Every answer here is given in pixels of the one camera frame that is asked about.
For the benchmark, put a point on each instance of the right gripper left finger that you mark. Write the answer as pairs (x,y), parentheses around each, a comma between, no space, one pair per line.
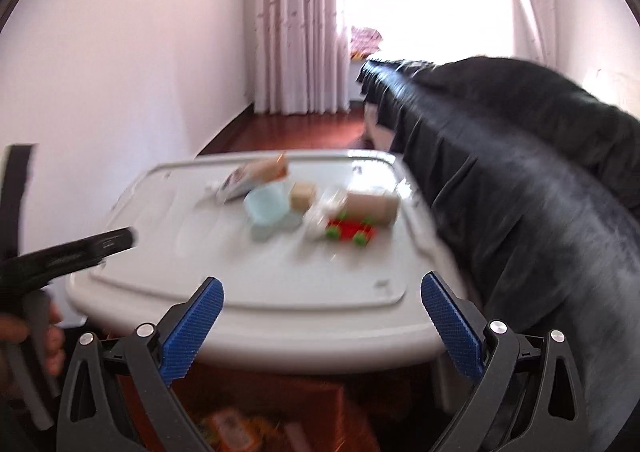
(93,412)

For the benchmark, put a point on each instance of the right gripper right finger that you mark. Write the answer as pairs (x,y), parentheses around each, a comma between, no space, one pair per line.
(526,393)

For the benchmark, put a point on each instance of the brown cardboard tube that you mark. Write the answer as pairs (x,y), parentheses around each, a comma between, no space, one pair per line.
(377,208)

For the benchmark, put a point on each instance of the light blue plastic cup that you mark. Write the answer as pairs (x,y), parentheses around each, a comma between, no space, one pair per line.
(269,211)

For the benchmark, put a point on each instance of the red green toy car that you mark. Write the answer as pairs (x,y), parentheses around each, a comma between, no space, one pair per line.
(358,231)

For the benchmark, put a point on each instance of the small brown cardboard box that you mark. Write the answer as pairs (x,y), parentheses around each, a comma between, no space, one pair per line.
(302,196)

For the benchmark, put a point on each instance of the white tissue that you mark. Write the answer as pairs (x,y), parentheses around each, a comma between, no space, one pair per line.
(326,207)

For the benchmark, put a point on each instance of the orange white biscuit wrapper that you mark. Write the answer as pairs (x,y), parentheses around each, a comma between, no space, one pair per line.
(249,176)

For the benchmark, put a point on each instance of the orange trash bag bin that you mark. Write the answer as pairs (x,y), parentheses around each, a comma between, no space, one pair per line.
(329,420)

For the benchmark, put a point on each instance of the person left hand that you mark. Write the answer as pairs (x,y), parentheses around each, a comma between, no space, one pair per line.
(14,371)

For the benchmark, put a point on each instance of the white plastic storage box lid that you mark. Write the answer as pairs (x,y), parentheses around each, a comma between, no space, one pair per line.
(290,304)

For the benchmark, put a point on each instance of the dark grey bed blanket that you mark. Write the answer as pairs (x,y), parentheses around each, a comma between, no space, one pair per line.
(534,185)

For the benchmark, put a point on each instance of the folded pink quilt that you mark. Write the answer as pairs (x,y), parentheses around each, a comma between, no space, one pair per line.
(364,41)

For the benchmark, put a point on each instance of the pink patterned curtain left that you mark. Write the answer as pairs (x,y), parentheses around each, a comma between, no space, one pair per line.
(298,55)

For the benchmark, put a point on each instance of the white bed frame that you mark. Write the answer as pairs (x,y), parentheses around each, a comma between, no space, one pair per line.
(378,136)

